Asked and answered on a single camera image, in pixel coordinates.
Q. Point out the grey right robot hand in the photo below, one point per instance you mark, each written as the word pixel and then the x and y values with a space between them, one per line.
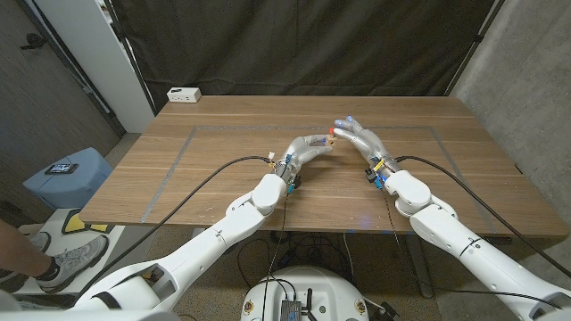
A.
pixel 368 140

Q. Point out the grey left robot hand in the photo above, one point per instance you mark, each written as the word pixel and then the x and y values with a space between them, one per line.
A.
pixel 303 151

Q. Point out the wooden block with holes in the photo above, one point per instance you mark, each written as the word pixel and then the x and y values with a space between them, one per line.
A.
pixel 330 142

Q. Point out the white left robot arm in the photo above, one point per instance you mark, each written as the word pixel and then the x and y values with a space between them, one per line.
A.
pixel 218 236

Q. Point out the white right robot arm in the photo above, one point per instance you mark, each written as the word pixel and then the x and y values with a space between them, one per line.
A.
pixel 446 232

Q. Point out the black backdrop curtain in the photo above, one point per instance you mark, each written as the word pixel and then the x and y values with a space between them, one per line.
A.
pixel 312 44

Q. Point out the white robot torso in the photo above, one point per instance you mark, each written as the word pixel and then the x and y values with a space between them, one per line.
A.
pixel 308 283

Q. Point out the white power strip box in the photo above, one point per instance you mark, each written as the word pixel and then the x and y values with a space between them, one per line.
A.
pixel 184 94

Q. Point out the grey table leg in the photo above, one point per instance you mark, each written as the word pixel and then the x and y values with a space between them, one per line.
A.
pixel 419 267

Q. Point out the black backdrop stand pole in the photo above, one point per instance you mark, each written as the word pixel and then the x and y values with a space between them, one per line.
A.
pixel 134 67
pixel 478 39

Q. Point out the grey module on torso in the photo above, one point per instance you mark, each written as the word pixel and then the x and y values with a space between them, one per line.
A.
pixel 290 310

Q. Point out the white floor platform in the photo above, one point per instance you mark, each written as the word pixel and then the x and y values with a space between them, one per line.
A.
pixel 129 249

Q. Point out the white pillar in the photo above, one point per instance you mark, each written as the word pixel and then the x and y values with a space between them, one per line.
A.
pixel 98 58

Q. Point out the blue stool with phone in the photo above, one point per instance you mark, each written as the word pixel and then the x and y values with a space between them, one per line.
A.
pixel 76 189

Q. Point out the yellow black floor pedal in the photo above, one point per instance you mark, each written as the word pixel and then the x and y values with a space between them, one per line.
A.
pixel 73 223

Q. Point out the black smartphone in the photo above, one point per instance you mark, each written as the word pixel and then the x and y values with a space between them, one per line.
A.
pixel 61 168

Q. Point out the grey black sneaker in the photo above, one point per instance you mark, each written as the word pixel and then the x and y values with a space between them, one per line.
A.
pixel 39 242
pixel 73 263

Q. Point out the person's bare leg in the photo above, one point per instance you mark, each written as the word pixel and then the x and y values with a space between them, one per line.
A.
pixel 18 254

